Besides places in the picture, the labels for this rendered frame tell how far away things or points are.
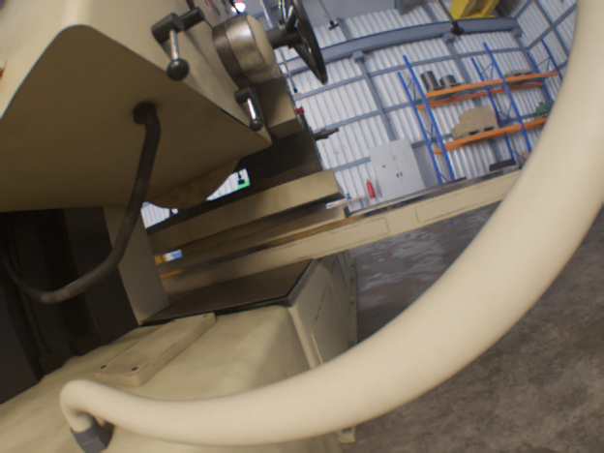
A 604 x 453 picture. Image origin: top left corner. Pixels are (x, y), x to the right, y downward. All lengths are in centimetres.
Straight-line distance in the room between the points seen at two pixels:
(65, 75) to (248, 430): 42
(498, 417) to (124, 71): 124
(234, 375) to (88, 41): 51
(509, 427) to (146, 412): 96
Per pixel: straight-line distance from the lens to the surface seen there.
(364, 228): 121
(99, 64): 41
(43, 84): 43
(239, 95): 70
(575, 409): 107
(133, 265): 112
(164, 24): 46
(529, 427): 101
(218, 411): 17
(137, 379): 54
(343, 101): 866
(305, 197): 105
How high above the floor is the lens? 79
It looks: 2 degrees down
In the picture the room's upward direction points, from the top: 18 degrees counter-clockwise
